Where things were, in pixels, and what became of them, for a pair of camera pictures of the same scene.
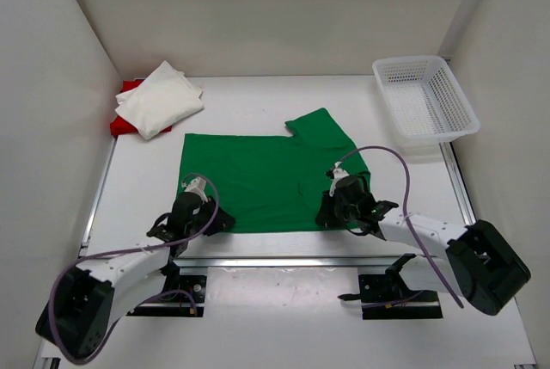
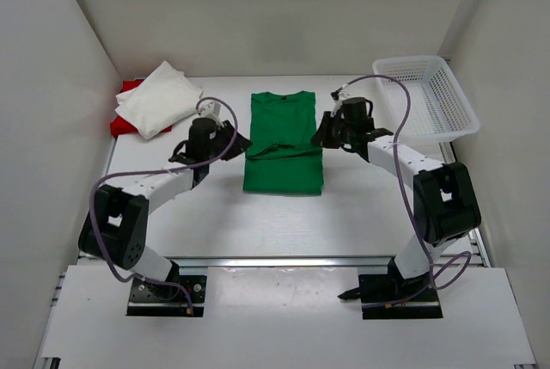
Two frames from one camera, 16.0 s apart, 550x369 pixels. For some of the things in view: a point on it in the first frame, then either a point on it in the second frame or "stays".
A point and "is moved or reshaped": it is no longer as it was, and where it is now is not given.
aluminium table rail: [293, 262] stays
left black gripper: [222, 220] -> [241, 144]
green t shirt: [273, 183] is moved or reshaped
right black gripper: [326, 217] -> [322, 137]
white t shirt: [162, 101] stays
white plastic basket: [429, 102] stays
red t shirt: [119, 126] stays
